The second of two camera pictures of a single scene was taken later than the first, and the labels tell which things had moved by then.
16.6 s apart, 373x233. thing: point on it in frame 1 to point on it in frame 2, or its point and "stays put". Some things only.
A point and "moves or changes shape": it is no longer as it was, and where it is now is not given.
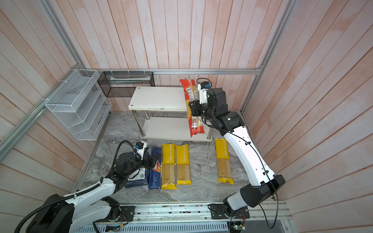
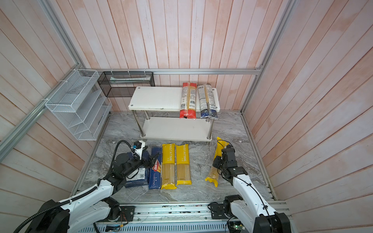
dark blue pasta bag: [140, 178] stays put
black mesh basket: [123, 84] stays put
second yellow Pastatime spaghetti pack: [183, 176] stays put
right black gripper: [196, 106] to [216, 162]
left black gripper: [152, 162] stays put
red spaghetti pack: [189, 88] moves or changes shape
